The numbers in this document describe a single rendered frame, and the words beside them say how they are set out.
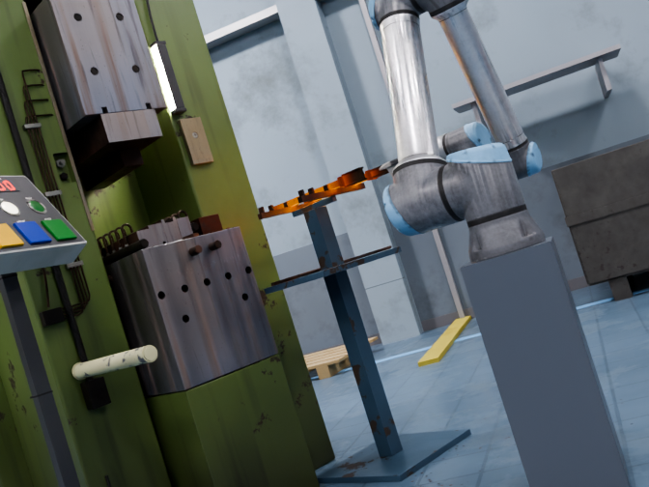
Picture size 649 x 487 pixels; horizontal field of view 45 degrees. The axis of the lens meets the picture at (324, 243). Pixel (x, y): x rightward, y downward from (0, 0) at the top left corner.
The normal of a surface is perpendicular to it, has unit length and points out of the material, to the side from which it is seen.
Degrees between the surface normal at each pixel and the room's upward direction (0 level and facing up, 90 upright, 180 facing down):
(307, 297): 90
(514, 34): 90
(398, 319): 90
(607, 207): 90
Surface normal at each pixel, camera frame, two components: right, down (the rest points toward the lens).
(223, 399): 0.64, -0.22
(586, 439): -0.29, 0.07
